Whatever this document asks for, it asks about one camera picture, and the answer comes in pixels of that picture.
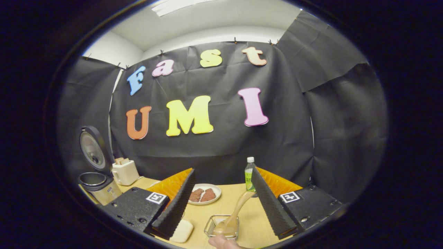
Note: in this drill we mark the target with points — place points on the clear chopstick holder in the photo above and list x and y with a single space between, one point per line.
211 226

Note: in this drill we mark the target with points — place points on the white rice container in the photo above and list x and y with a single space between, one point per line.
182 231

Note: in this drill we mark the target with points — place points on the dark grey rice cooker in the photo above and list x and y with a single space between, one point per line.
104 192

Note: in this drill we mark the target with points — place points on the wooden spoon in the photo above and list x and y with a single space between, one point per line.
238 207

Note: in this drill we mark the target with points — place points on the brown meat piece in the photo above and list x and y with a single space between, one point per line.
196 195
208 195

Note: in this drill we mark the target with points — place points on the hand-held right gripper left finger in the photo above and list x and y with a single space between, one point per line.
178 204

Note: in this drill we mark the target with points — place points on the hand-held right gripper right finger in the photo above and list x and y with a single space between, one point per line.
268 204

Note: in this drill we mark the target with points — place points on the green drink bottle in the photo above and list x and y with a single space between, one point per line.
248 176

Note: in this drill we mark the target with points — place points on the white toaster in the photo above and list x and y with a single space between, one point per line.
126 174

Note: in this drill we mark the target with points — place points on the black backdrop cloth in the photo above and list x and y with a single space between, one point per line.
214 152

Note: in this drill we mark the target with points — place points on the white oval plate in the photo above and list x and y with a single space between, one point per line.
218 190

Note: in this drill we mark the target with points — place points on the toasted bread slice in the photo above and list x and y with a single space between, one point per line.
118 161
125 160

